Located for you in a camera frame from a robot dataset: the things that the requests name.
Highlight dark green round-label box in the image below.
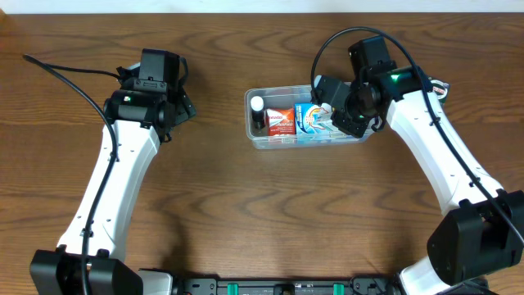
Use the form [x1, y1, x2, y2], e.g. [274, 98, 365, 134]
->
[431, 79, 450, 104]

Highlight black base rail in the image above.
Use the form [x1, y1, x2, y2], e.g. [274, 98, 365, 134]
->
[138, 268, 499, 295]

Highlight red snack packet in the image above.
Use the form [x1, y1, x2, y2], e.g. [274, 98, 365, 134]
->
[266, 108, 296, 136]

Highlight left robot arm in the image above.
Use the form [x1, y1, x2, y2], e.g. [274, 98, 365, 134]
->
[29, 88, 196, 294]

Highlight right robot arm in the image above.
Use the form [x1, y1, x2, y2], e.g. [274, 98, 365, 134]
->
[312, 64, 523, 294]

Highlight blue Kool Fever box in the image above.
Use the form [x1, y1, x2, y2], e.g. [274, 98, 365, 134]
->
[295, 103, 350, 141]

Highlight black bottle white cap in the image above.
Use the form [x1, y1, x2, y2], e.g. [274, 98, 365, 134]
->
[250, 96, 265, 130]

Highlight white green medicine box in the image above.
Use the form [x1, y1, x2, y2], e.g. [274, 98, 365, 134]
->
[311, 103, 338, 134]

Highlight clear plastic container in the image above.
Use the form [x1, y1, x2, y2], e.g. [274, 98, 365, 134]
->
[244, 85, 373, 149]

